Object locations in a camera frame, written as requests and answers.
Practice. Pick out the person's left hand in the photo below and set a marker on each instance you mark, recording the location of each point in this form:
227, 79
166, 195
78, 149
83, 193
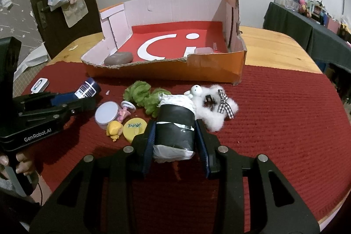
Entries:
24, 164

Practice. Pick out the cardboard box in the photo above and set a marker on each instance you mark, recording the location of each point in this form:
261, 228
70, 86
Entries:
164, 73

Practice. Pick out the black and white roll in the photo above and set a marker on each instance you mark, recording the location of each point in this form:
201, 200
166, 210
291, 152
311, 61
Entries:
175, 124

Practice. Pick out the green plush toy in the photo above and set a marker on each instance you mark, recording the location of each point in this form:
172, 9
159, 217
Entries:
139, 94

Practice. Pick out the row of bottles and toiletries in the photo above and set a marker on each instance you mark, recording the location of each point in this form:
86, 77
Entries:
301, 2

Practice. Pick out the white plastic sheet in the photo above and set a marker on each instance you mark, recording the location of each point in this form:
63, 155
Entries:
30, 58

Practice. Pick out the clear jar with white lid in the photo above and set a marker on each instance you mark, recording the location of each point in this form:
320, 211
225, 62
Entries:
107, 113

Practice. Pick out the yellow bottle cap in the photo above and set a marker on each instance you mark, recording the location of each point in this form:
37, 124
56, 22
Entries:
134, 126

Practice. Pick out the red woven mat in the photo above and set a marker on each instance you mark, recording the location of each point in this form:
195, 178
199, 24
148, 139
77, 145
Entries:
274, 113

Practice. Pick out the grey oval case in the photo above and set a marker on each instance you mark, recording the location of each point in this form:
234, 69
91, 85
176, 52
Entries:
118, 58

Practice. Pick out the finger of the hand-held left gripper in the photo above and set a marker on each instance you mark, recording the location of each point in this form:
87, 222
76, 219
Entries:
82, 107
63, 99

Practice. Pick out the dark cloth covered table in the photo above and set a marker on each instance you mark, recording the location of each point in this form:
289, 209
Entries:
296, 27

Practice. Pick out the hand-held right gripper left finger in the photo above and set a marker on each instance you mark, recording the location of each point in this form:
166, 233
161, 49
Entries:
149, 147

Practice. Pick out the hanging paper organiser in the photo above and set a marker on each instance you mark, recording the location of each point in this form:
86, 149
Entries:
75, 13

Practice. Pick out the dark blue bottle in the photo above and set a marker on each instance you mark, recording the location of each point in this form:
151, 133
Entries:
88, 88

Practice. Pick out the white square device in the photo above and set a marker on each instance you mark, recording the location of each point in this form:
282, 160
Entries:
39, 85

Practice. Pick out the yellow toy figure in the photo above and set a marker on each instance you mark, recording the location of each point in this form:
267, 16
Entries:
114, 129

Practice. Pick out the small paper tag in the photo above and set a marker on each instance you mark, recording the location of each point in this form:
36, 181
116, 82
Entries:
72, 47

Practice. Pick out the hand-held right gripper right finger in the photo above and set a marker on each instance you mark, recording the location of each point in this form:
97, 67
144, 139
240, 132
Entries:
204, 153

